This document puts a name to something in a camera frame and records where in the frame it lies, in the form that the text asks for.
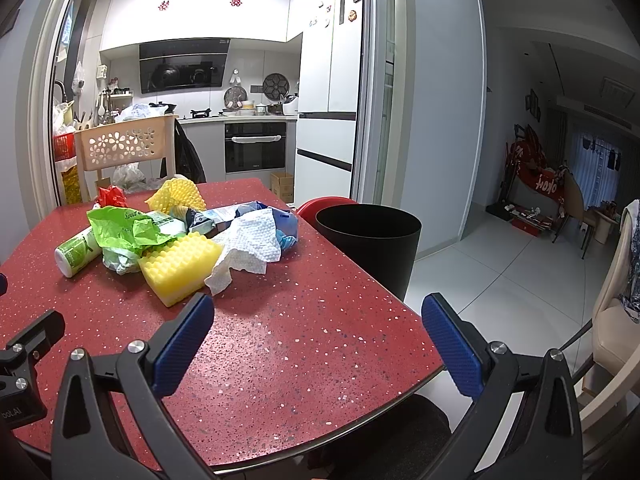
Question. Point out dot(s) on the black built-in oven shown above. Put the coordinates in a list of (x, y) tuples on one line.
[(250, 146)]

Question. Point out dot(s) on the tall green white spray can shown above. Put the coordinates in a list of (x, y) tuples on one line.
[(77, 252)]

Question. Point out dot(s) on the red stool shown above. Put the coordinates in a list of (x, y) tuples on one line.
[(309, 210)]

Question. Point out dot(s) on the cream dining chair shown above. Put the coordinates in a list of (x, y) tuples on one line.
[(614, 324)]

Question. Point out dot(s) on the cardboard box on floor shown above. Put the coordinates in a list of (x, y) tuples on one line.
[(282, 185)]

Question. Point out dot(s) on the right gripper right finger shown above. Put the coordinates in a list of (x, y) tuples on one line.
[(545, 440)]

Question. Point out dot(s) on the red decorated rack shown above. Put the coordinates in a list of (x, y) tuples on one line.
[(527, 163)]

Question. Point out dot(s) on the black range hood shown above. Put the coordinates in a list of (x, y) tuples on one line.
[(180, 64)]

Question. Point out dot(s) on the beige perforated chair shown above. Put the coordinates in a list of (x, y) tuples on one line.
[(109, 146)]

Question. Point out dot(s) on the green plastic bag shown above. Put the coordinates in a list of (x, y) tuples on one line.
[(124, 234)]

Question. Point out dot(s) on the yellow foam fruit net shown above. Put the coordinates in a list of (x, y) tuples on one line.
[(176, 197)]

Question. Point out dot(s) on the yellow red bag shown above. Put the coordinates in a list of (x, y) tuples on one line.
[(66, 168)]

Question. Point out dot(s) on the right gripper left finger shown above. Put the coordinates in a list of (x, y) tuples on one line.
[(89, 440)]

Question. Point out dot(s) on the black jacket on chair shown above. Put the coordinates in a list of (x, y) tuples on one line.
[(187, 162)]

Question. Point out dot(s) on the white paper towel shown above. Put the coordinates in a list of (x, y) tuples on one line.
[(249, 244)]

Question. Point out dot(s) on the red wrapper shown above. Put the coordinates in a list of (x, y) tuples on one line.
[(112, 196)]

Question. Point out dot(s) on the black trash bin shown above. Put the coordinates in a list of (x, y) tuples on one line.
[(382, 240)]

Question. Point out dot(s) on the yellow wavy sponge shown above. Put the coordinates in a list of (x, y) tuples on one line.
[(179, 268)]

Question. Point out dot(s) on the blue plastic bag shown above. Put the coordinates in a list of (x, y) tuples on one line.
[(284, 221)]

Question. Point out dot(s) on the white refrigerator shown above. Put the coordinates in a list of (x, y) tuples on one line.
[(328, 99)]

